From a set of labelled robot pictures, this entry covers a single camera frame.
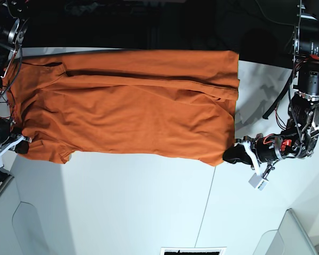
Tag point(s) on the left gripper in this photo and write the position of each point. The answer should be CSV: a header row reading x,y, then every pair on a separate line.
x,y
262,153

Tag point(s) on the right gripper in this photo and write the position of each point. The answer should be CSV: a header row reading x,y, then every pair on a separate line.
x,y
14,140

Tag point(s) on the orange t-shirt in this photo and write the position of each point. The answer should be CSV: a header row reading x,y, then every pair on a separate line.
x,y
173,103

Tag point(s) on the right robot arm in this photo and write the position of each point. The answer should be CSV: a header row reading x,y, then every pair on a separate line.
x,y
13,25

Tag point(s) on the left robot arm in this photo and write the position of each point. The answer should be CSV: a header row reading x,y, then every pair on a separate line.
x,y
299,135

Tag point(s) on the white panel at right corner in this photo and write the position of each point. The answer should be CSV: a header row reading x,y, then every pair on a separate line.
x,y
289,239

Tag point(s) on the white paper with black print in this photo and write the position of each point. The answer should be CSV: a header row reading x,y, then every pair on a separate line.
x,y
188,251

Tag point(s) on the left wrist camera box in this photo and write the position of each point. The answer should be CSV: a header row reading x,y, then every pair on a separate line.
x,y
258,182

